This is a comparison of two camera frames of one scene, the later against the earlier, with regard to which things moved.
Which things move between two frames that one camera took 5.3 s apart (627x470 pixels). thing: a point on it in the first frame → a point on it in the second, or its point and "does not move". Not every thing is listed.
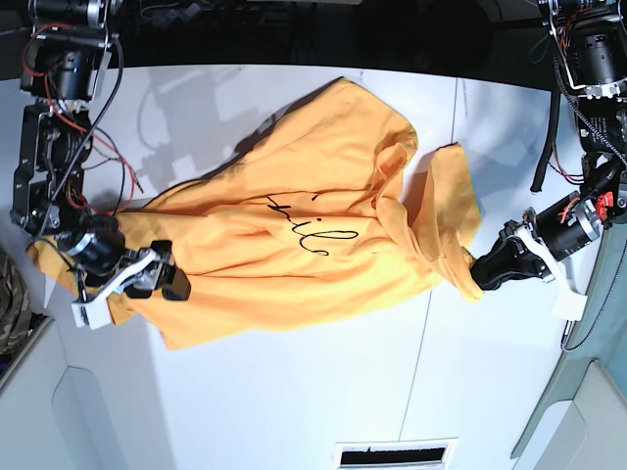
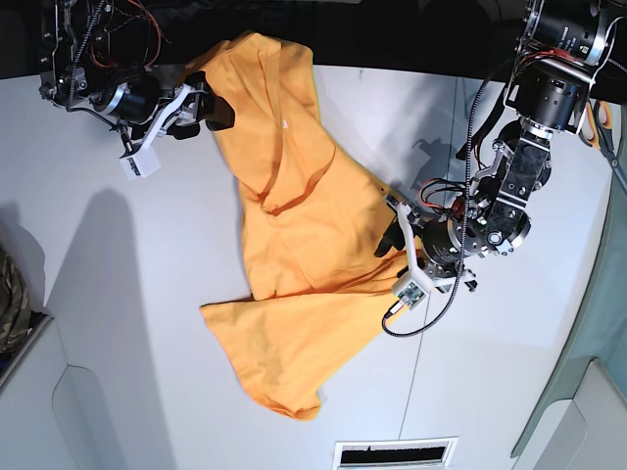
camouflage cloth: (16, 314) does not move
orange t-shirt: (322, 204) → (311, 215)
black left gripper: (141, 270) → (139, 102)
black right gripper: (530, 247) → (440, 247)
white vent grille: (396, 454) does not move
